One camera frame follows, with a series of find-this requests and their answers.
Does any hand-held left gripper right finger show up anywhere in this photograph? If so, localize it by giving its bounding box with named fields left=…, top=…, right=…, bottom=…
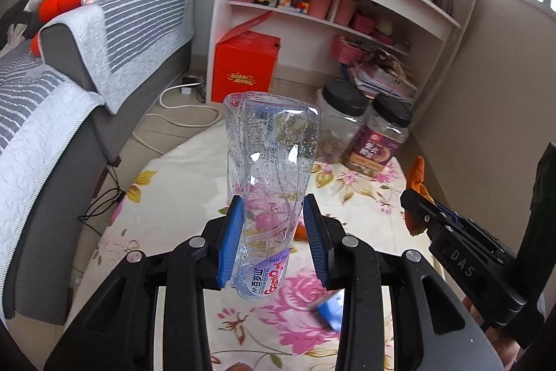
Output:
left=302, top=193, right=507, bottom=371

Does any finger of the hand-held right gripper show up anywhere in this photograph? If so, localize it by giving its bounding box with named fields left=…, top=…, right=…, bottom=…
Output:
left=400, top=188, right=466, bottom=244

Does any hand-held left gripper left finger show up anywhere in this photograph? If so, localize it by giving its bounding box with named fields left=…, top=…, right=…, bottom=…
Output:
left=56, top=195, right=246, bottom=371

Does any orange peel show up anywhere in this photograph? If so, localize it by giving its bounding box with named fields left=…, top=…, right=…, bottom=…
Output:
left=405, top=155, right=432, bottom=238

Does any clear plastic bottle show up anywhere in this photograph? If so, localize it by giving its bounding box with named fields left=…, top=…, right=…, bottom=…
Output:
left=222, top=91, right=323, bottom=303

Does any blue snack packet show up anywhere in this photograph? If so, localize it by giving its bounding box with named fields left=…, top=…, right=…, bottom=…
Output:
left=316, top=292, right=346, bottom=332

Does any floral tablecloth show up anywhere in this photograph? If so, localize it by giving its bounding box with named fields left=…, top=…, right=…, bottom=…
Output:
left=71, top=123, right=449, bottom=371

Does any purple label jar black lid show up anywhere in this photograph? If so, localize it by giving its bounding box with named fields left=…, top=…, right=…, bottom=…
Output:
left=341, top=92, right=414, bottom=174

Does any clear jar with black lid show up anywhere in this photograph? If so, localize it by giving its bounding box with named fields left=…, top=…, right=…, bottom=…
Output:
left=316, top=79, right=370, bottom=163

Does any pile of papers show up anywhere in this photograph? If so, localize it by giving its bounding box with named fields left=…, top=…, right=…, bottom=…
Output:
left=347, top=49, right=420, bottom=105

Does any white power strip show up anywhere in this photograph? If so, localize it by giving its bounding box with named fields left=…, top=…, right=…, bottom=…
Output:
left=181, top=76, right=205, bottom=96

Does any large pink basket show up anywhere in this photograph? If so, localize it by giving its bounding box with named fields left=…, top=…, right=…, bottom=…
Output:
left=332, top=35, right=370, bottom=66

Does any red cardboard box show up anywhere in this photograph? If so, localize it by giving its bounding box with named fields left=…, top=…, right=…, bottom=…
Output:
left=211, top=12, right=281, bottom=105

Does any small pink basket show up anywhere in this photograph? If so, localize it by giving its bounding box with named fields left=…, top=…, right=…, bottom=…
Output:
left=350, top=13, right=377, bottom=35

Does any pink pen pot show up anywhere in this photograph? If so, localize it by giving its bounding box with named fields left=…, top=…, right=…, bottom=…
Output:
left=309, top=0, right=333, bottom=19
left=333, top=0, right=359, bottom=26

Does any grey striped seat cover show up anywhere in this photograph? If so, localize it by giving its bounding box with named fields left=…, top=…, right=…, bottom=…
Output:
left=0, top=49, right=105, bottom=320

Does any grey striped armrest cover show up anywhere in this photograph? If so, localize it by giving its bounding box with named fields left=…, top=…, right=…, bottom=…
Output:
left=39, top=0, right=195, bottom=115

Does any grey sofa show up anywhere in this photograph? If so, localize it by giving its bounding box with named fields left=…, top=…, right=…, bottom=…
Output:
left=0, top=0, right=196, bottom=326

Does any orange cushion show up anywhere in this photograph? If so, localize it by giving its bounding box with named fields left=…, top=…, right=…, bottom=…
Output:
left=29, top=0, right=103, bottom=55

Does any black cable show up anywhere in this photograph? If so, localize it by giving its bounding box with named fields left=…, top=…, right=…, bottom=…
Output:
left=77, top=161, right=127, bottom=242

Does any white power cable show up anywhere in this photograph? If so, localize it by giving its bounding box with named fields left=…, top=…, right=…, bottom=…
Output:
left=130, top=83, right=220, bottom=157

